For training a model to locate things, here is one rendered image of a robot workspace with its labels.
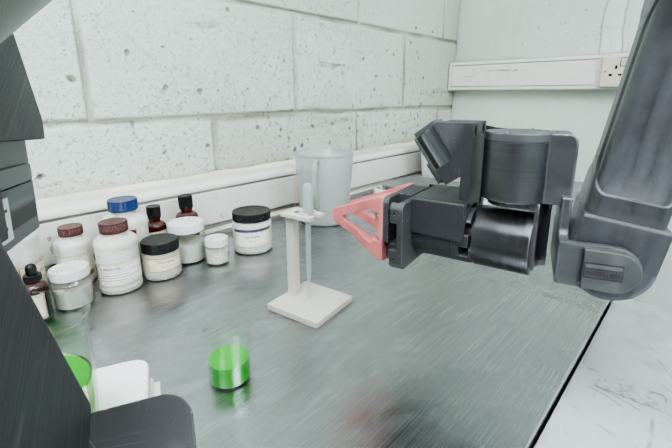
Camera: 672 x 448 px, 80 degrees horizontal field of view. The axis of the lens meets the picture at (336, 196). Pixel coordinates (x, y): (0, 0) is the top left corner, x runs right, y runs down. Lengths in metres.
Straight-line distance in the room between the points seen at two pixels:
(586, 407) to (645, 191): 0.20
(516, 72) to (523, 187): 1.13
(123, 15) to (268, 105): 0.33
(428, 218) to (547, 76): 1.11
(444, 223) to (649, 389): 0.25
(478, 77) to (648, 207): 1.20
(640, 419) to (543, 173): 0.23
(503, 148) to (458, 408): 0.23
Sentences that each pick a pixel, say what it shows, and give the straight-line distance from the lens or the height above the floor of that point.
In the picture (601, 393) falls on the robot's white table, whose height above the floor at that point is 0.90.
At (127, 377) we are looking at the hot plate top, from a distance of 0.32.
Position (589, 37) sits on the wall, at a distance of 1.48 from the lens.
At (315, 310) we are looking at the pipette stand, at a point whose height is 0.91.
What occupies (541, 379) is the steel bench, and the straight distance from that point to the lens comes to 0.47.
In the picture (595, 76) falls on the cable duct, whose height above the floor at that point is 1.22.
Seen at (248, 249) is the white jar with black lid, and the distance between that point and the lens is 0.71.
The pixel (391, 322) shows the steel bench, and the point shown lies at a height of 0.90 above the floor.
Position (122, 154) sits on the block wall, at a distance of 0.79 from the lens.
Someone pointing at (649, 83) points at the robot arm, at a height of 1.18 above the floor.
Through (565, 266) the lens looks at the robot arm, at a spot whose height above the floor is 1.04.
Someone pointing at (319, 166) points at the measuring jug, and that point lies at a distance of 0.80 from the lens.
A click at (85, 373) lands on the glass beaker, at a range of 0.24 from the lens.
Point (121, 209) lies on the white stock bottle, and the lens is 0.68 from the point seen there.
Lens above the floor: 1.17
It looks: 14 degrees down
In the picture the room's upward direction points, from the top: straight up
